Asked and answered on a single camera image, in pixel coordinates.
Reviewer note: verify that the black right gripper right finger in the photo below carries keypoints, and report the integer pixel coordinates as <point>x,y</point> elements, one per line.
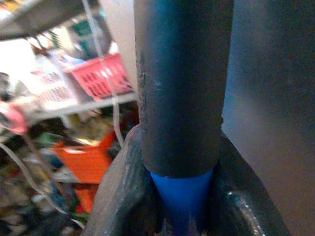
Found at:
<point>236,194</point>

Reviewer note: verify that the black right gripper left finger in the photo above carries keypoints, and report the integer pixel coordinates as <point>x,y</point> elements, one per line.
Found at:
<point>120,186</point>

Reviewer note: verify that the pink plastic basket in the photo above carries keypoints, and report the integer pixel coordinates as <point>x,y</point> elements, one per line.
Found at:
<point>101,76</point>

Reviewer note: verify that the orange plastic bin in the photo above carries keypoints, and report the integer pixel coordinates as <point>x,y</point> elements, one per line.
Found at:
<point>86,162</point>

